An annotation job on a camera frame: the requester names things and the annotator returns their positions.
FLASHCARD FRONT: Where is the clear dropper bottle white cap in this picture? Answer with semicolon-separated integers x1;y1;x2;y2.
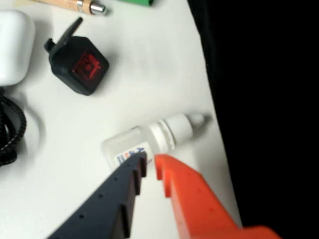
101;113;211;167

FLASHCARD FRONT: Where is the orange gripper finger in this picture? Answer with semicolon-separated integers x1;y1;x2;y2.
154;153;283;239

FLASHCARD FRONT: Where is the black fabric bag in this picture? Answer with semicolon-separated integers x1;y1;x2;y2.
186;0;319;239

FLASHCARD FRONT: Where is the wooden ballpoint pen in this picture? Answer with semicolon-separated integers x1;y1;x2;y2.
32;0;107;15

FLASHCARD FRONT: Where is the white earbuds case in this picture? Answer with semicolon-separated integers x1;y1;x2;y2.
0;9;36;87

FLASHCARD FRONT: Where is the black bike light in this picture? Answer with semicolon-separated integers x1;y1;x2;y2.
44;16;110;96

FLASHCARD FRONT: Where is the black braided cable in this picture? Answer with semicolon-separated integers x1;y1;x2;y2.
0;87;27;166

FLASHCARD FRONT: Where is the navy gripper finger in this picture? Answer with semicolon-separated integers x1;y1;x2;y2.
46;151;148;239

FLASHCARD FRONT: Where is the green black marker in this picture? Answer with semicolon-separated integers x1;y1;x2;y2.
117;0;154;7

